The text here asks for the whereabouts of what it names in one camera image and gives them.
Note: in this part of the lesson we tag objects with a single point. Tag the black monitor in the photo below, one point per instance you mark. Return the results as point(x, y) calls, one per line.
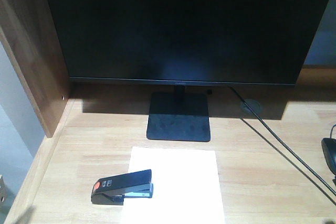
point(185, 43)

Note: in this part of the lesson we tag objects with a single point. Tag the black computer mouse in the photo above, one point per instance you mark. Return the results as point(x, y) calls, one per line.
point(328, 148)

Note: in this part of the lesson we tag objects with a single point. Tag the black stapler with orange button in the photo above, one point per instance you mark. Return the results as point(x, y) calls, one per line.
point(114, 190)

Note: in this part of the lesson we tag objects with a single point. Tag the wooden desk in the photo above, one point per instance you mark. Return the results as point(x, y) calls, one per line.
point(91, 130)

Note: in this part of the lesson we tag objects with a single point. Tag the white paper sheet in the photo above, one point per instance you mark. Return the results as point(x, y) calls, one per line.
point(186, 187)

